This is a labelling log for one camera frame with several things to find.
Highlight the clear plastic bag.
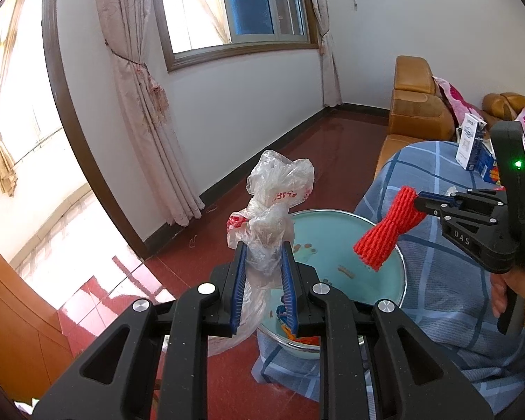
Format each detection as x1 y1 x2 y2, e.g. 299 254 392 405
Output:
210 150 316 357

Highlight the person's right hand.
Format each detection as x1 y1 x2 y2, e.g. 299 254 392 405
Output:
491 267 525 331

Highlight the blue carton with white cap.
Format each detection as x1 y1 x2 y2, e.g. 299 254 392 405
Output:
476 140 504 184

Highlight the blue checked tablecloth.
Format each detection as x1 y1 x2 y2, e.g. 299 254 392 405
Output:
251 140 525 420

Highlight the brown leather armchair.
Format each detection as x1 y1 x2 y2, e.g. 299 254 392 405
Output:
376 55 460 176

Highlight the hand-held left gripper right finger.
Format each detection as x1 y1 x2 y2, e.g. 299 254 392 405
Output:
280 241 495 420

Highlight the teal enamel bucket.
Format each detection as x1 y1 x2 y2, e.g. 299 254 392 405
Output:
256 210 407 362

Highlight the pink tied curtain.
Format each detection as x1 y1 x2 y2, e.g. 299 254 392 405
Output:
301 0 344 108
92 0 206 228

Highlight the red foam net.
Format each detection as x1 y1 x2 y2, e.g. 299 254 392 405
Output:
280 304 322 347
353 186 428 271

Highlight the tall white carton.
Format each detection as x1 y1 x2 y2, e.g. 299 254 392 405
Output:
455 113 485 171

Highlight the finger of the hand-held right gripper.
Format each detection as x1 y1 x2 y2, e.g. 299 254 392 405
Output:
431 208 502 230
413 189 506 213

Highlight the yellow curtain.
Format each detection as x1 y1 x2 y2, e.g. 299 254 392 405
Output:
0 92 19 197

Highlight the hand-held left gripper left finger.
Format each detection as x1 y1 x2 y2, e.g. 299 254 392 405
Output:
33 241 249 420

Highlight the sliding glass window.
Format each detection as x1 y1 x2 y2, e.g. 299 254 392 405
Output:
153 0 319 74

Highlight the brown leather sofa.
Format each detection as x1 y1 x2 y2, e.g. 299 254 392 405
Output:
481 92 525 132

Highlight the brown arched door frame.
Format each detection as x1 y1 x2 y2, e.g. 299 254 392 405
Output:
41 0 150 260

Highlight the wooden cabinet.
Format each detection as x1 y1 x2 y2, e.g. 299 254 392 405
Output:
0 230 77 407

